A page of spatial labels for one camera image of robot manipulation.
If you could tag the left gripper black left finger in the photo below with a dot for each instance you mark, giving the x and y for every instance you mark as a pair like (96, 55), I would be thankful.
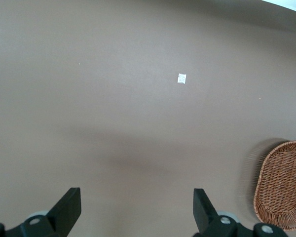
(64, 212)

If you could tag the small white packet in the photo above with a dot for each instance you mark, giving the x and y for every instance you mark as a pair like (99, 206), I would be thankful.
(181, 78)

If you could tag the brown table cloth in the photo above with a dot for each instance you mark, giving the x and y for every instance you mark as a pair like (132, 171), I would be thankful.
(113, 98)

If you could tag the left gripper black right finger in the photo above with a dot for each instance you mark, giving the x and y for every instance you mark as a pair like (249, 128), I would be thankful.
(207, 217)

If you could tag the oval brown wicker basket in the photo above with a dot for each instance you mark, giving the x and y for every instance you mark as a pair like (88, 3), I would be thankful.
(283, 185)

